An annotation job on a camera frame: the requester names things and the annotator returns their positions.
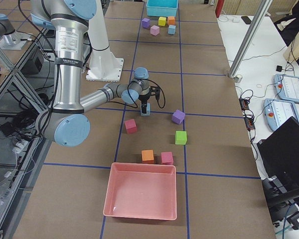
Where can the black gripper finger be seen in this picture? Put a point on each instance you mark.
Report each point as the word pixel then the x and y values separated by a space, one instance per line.
pixel 144 108

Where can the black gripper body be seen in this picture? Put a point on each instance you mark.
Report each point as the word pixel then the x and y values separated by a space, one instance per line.
pixel 144 99

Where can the light blue handled foam block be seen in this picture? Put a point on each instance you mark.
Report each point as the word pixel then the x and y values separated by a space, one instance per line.
pixel 148 110

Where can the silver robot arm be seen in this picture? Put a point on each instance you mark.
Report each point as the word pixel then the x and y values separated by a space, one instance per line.
pixel 64 122

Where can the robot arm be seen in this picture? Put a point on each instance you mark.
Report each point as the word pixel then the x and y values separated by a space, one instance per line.
pixel 8 32

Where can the red pink foam block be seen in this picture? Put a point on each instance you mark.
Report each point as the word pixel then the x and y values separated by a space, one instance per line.
pixel 130 126

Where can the purple foam block near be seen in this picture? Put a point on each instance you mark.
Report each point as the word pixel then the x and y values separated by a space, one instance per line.
pixel 178 117

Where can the purple foam block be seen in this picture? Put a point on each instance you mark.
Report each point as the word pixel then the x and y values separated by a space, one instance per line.
pixel 145 22
pixel 178 117

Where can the green foam block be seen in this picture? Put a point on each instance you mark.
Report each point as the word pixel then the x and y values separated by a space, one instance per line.
pixel 180 137

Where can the orange foam block near tray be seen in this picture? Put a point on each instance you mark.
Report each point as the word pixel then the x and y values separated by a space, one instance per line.
pixel 147 156

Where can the magenta foam block near tray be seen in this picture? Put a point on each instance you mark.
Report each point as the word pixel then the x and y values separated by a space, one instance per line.
pixel 167 158

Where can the pink lilac foam block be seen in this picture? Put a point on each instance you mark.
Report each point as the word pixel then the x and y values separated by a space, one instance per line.
pixel 154 30

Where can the purple foam block far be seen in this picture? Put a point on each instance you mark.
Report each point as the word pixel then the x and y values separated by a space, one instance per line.
pixel 145 22

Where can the yellow foam block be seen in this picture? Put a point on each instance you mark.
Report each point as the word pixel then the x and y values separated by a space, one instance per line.
pixel 162 21

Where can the orange foam block near bin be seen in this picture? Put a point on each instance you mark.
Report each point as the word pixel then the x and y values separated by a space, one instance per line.
pixel 171 20

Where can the light blue plastic bin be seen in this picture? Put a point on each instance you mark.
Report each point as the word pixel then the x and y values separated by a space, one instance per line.
pixel 162 7

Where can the pink plastic tray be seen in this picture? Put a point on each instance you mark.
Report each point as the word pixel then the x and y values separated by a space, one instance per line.
pixel 141 191

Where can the black smartphone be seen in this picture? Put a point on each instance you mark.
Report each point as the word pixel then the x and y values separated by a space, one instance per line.
pixel 246 20

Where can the lower teach pendant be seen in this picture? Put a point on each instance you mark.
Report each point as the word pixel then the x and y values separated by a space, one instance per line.
pixel 278 111

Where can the teach pendant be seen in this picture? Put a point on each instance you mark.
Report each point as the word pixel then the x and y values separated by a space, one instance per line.
pixel 287 87
pixel 278 111

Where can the upper teach pendant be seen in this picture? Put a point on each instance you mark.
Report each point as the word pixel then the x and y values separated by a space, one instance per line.
pixel 287 87

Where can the black laptop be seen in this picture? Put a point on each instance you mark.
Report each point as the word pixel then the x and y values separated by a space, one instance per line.
pixel 280 151

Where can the white pedestal column base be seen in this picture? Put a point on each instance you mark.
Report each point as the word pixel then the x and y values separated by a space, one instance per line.
pixel 103 65

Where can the aluminium frame post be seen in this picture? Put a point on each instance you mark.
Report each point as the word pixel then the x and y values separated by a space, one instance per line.
pixel 255 24

